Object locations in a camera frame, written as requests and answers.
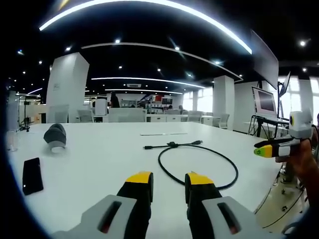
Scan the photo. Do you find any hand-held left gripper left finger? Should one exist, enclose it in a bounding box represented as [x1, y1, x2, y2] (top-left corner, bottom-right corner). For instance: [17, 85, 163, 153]
[51, 171, 155, 239]

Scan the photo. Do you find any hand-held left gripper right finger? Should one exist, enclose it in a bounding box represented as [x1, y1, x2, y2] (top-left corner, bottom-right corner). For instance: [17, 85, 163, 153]
[184, 171, 285, 239]

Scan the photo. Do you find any black charging cable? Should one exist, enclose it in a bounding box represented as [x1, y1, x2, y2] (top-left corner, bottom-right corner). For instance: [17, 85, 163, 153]
[143, 139, 239, 191]

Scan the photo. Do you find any white desk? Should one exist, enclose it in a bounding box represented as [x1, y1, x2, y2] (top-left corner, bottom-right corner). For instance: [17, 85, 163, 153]
[4, 121, 291, 239]

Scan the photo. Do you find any white desk partition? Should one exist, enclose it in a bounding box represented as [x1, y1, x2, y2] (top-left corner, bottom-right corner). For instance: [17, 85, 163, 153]
[108, 108, 147, 123]

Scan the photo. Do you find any person's right hand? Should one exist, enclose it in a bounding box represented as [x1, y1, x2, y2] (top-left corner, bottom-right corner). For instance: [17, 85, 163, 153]
[275, 138, 315, 177]

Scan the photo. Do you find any white flat strip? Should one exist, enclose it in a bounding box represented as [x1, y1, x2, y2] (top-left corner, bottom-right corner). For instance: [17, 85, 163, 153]
[140, 132, 188, 137]

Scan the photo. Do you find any white pillar beside windows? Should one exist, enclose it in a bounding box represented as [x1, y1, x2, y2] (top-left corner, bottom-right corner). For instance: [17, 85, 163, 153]
[212, 74, 235, 127]

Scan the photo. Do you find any large dark monitor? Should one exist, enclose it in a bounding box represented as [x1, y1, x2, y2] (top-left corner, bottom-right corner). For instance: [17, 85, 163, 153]
[250, 29, 280, 90]

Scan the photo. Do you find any white low cabinet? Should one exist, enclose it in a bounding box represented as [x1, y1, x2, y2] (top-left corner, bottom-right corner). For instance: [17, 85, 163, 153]
[146, 115, 167, 123]

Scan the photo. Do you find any shelving with goods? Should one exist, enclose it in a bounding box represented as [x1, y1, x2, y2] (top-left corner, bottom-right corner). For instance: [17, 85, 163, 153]
[144, 95, 174, 116]

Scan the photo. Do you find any white box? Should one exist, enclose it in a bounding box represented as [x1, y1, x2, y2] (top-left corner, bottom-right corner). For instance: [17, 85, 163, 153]
[95, 99, 109, 116]

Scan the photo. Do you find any grey and white round object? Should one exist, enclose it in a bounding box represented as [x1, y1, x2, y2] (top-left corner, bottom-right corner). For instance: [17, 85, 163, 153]
[43, 122, 68, 154]

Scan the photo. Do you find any long bright ceiling light strip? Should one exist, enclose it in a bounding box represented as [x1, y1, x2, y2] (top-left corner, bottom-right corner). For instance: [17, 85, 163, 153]
[38, 0, 253, 55]

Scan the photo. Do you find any black smartphone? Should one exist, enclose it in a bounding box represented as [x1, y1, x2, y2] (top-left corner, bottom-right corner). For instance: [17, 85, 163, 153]
[21, 157, 44, 196]

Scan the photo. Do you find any short ceiling light strip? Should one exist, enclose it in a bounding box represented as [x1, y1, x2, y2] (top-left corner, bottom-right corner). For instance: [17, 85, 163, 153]
[105, 88, 184, 95]

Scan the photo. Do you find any white pillar with small sign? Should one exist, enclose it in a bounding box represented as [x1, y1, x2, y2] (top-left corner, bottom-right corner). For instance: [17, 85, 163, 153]
[46, 51, 90, 124]

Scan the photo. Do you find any black tripod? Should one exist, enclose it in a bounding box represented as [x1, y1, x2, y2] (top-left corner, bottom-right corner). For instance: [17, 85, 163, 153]
[15, 93, 32, 133]

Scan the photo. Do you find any clear plastic cup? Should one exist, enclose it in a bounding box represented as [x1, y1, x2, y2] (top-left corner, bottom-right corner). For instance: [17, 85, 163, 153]
[5, 129, 20, 152]

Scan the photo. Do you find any open screen with white frame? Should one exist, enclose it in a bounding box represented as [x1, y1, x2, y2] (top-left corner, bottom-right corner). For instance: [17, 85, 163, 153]
[251, 85, 278, 120]

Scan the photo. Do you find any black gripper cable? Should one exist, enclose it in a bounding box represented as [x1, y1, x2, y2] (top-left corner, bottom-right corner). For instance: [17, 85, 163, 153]
[253, 185, 314, 231]

